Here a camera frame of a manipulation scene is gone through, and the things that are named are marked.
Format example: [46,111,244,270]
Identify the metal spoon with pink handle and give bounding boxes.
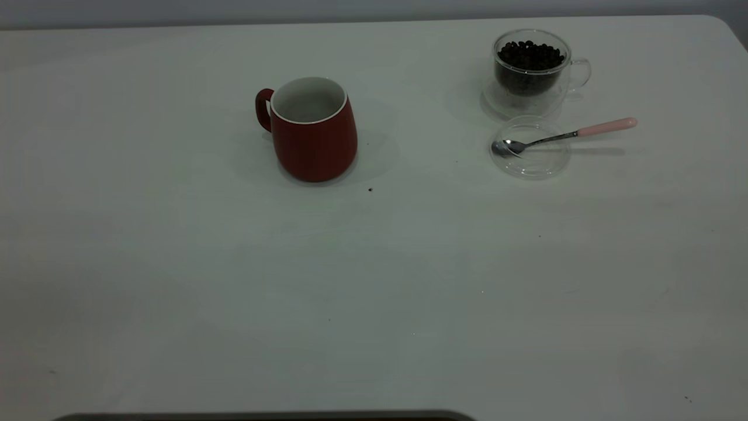
[491,118,638,158]

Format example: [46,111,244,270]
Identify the red ceramic mug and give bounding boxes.
[255,77,358,183]

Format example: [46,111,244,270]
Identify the dark coffee beans pile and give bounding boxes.
[496,40,566,97]

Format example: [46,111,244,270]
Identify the clear double-wall glass cup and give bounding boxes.
[482,29,592,121]

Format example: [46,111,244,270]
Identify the clear round lid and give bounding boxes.
[490,115,572,180]

